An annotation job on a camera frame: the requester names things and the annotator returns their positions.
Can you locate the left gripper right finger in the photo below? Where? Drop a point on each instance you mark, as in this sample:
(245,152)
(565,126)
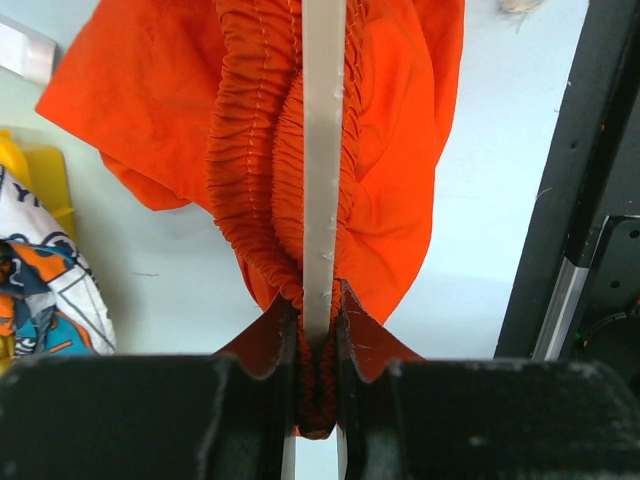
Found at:
(402,416)

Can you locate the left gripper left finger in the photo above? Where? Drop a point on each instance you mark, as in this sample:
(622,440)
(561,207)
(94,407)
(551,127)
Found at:
(228,415)

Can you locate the orange shorts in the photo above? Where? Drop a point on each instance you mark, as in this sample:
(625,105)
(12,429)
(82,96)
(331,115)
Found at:
(201,102)

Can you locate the beige hanger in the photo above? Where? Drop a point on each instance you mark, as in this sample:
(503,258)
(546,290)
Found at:
(323,38)

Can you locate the comic print shorts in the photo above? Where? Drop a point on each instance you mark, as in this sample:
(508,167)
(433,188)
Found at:
(50,301)

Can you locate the yellow plastic bin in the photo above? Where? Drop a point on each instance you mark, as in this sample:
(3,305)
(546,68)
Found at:
(41,169)

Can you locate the white clothes rack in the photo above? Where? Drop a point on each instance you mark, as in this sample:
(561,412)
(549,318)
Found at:
(27,52)

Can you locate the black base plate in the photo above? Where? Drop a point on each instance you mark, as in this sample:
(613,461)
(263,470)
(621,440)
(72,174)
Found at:
(576,290)

